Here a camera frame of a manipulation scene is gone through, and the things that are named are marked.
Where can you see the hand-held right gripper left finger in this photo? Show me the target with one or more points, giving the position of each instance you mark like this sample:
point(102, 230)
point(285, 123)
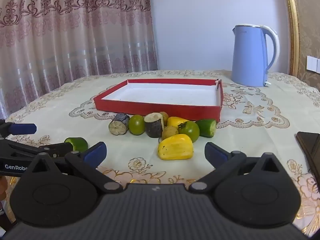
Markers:
point(96, 153)

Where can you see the red cardboard box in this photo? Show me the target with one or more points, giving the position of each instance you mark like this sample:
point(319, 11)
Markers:
point(162, 92)

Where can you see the blue electric kettle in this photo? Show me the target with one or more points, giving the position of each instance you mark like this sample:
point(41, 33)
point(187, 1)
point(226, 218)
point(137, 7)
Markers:
point(247, 55)

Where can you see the large yellow bell pepper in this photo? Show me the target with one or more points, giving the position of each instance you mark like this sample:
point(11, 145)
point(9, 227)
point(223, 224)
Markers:
point(175, 148)

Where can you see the dark flat case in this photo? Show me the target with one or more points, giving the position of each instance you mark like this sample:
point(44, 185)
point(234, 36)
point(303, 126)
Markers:
point(310, 150)

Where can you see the green tomato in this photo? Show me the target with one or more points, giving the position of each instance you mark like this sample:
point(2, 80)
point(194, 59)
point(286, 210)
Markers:
point(191, 131)
point(136, 125)

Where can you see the gold curved frame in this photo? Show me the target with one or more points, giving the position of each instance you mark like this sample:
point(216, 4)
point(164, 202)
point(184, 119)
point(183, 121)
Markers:
point(293, 30)

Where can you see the small brown round fruit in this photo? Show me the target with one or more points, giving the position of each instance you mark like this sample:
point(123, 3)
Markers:
point(165, 117)
point(169, 132)

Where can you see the pink patterned curtain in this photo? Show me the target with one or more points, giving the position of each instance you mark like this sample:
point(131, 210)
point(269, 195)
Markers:
point(75, 30)

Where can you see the green cucumber piece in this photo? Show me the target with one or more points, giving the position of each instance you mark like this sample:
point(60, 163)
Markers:
point(78, 142)
point(205, 127)

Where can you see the small yellow pepper piece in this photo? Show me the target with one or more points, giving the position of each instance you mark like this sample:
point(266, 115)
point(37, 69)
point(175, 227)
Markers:
point(175, 121)

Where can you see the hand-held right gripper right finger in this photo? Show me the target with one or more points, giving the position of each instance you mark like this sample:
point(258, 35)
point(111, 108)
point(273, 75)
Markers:
point(215, 153)

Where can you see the white wall switch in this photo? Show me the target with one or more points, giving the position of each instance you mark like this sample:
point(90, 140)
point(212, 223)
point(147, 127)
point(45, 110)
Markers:
point(312, 63)

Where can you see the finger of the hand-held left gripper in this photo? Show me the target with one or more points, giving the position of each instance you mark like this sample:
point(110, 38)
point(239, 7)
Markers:
point(22, 129)
point(25, 150)

